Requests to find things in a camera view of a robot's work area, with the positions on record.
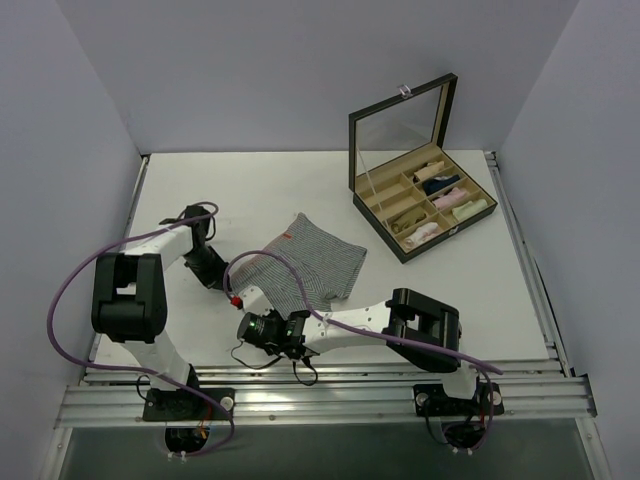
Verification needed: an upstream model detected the light pink rolled underwear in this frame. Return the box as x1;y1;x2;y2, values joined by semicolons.
402;222;440;250

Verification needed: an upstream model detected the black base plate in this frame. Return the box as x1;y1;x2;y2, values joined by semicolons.
142;388;228;422
413;382;490;417

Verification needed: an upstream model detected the pale green rolled underwear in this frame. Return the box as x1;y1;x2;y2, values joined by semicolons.
451;199;488;222

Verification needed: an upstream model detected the purple cable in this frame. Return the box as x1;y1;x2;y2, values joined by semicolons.
224;249;504;451
47;201;236;459

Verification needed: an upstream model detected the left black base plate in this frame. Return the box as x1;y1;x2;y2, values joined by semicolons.
142;388;228;422

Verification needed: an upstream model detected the tan rolled underwear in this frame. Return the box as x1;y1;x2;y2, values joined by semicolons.
390;206;428;234

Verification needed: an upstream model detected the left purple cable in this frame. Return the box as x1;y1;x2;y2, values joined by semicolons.
47;201;236;459

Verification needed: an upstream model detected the black compartment storage box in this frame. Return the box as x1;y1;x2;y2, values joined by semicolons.
348;73;497;263

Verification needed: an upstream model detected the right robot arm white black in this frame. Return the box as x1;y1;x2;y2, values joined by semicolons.
233;287;489;413

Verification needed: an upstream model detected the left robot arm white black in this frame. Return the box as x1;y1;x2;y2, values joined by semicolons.
91;201;229;419

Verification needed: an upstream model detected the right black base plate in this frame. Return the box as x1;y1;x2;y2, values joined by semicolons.
413;382;490;417

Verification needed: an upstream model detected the navy rolled underwear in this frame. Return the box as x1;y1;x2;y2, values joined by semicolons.
422;174;461;196

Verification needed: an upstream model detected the aluminium mounting rail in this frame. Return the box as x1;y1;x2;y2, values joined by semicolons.
56;360;597;428

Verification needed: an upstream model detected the grey striped underwear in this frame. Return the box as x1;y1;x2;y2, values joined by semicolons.
231;213;367;317

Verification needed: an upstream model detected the beige rolled underwear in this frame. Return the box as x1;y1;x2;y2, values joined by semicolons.
412;161;445;183

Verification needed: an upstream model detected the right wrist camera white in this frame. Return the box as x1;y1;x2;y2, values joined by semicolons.
230;286;273;316

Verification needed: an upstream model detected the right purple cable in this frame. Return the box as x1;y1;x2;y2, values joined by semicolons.
224;249;504;451

